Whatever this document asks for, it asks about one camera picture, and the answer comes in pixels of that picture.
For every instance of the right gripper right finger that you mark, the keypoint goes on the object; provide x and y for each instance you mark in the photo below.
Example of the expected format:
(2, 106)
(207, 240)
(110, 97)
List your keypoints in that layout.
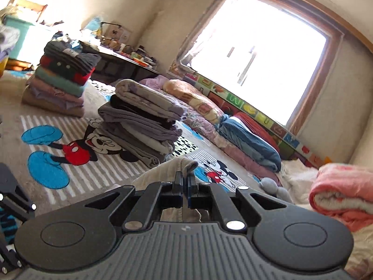
(225, 209)

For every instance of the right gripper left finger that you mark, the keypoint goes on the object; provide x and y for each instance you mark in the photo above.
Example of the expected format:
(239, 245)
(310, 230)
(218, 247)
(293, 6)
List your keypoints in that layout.
(149, 204)

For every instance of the white quilted garment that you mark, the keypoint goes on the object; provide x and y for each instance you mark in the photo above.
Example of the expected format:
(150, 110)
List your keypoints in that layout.
(167, 172)

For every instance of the grey folded clothes stack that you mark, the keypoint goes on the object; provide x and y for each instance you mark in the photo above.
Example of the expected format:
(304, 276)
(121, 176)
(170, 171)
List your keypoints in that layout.
(139, 122)

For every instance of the colourful folded clothes stack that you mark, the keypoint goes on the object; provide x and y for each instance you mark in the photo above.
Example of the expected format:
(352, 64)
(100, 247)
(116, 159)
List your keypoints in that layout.
(60, 79)

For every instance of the pink purple bed sheet roll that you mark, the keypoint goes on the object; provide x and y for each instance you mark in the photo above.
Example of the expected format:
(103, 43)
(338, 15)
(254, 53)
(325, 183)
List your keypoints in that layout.
(203, 127)

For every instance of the light blue plush toy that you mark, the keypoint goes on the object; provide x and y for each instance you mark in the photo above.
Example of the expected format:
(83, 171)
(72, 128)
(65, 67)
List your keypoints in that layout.
(270, 187)

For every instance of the blue folded blanket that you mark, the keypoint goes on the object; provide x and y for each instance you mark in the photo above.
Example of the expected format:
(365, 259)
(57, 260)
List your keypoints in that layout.
(254, 146)

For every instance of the peach patterned pillow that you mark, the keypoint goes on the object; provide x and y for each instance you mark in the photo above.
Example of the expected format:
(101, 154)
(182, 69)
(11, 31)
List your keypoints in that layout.
(194, 98)

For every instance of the alphabet foam mat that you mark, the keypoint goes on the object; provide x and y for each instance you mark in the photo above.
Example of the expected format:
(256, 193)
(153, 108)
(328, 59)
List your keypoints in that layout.
(290, 147)

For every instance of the cluttered dark desk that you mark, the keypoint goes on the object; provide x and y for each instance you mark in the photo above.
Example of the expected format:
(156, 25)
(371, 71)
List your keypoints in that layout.
(112, 65)

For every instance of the pink folded quilt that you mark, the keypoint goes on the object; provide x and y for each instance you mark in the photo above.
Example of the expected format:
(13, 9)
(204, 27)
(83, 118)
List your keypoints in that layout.
(343, 191)

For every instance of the window with wooden frame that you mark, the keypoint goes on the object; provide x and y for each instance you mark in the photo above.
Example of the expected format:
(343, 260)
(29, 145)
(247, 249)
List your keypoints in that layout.
(246, 43)

